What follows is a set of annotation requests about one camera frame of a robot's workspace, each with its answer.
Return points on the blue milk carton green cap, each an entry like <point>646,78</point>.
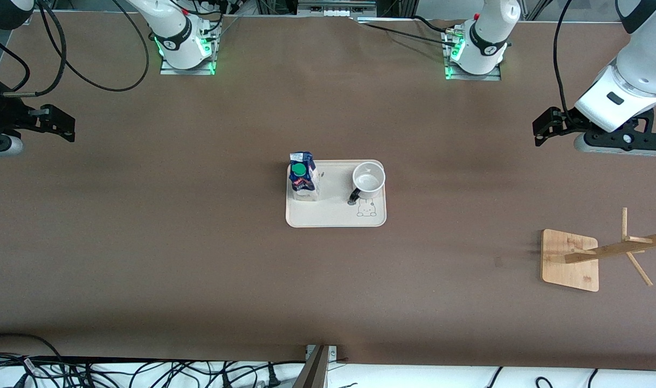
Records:
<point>305,186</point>

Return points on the grey metal profile bracket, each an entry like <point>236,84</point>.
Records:
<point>317,372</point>

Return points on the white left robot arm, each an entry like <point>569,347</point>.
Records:
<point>629,70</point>

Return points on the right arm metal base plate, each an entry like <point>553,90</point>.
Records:
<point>187,70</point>

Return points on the wooden mug stand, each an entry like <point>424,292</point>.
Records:
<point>567,264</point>

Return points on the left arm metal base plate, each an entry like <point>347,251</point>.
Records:
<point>470,76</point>

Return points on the white rabbit print tray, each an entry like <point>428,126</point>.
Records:
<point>333,215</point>

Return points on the white smiley face mug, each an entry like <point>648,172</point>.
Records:
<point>368,180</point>

